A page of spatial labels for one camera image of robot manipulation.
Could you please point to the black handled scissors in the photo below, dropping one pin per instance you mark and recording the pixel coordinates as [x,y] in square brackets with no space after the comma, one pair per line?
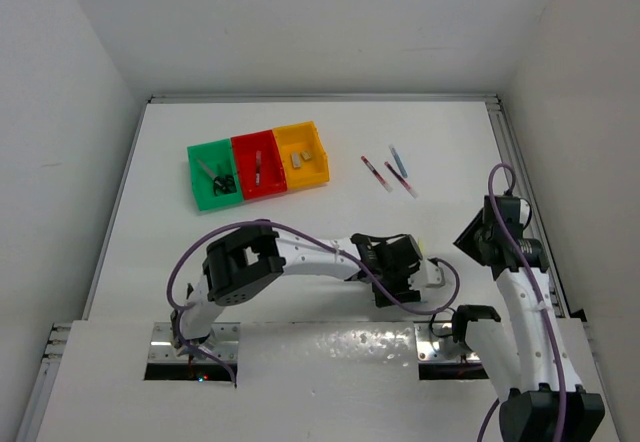
[207,170]
[224,182]

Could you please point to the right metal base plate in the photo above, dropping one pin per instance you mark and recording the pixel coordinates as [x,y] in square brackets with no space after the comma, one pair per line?
[434,345]

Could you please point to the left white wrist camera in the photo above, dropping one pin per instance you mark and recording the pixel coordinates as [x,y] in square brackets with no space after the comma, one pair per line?
[429,275]

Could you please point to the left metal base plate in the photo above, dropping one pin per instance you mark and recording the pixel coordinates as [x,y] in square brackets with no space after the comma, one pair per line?
[222,342]

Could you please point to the green pen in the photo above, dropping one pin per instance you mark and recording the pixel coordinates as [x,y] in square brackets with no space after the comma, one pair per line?
[258,165]

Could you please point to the green plastic bin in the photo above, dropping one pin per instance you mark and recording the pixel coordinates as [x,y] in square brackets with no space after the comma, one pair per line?
[212,154]

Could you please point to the yellow plastic bin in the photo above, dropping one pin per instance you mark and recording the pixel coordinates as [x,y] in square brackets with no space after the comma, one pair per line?
[297,138]

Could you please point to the metal base plate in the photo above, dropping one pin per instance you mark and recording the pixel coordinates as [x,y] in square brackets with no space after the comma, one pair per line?
[434,345]
[222,342]

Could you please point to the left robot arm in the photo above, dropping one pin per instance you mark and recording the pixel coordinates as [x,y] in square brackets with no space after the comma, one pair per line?
[240,265]

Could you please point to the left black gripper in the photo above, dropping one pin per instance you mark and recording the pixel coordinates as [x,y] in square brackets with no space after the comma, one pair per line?
[402,290]

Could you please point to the dark red pen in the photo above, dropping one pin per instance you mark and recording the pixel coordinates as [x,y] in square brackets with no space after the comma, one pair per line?
[401,180]

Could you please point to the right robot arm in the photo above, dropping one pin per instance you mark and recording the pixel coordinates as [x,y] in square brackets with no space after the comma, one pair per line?
[540,395]

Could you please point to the blue capped pen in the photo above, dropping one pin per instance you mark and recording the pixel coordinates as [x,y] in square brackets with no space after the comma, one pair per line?
[398,161]

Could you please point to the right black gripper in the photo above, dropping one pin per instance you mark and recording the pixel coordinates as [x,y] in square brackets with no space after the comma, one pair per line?
[464,241]

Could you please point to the red plastic bin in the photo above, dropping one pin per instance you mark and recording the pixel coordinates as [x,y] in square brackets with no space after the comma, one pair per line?
[273,179]

